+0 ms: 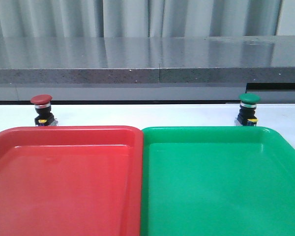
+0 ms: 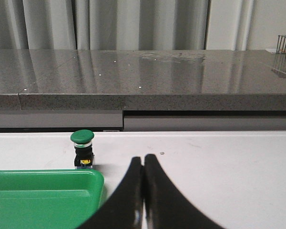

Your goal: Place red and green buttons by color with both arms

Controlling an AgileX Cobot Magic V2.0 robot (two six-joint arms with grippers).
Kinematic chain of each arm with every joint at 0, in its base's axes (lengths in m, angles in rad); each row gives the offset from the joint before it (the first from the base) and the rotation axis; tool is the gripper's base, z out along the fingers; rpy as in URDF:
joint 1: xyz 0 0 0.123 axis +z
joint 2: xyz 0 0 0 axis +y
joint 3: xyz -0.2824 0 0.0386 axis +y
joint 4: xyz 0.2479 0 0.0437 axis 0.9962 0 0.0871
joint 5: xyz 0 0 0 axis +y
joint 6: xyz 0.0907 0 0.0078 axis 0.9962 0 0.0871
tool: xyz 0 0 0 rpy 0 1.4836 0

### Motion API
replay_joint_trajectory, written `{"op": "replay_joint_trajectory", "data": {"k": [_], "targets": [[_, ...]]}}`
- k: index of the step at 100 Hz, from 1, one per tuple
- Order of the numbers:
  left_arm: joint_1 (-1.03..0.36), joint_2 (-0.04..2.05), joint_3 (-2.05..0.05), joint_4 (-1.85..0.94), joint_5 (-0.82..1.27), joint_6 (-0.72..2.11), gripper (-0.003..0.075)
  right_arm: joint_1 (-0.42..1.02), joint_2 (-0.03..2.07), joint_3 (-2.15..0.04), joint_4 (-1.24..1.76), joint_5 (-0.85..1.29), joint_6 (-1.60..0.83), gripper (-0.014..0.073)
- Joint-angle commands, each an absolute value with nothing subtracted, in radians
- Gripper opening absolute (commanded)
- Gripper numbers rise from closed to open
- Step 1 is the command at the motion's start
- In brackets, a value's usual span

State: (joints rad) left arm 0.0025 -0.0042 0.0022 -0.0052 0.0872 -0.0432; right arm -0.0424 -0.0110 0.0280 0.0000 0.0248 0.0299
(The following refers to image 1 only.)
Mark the green mushroom push button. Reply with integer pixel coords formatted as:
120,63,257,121
234,93,260,126

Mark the red mushroom push button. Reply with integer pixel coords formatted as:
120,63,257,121
30,94,59,126

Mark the green plastic tray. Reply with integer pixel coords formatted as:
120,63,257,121
140,126,295,236

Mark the grey stone counter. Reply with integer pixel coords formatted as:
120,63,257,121
0,36,295,103

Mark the red plastic tray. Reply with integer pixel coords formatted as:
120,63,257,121
0,126,143,236

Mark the white pleated curtain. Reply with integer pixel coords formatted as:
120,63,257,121
0,0,282,37

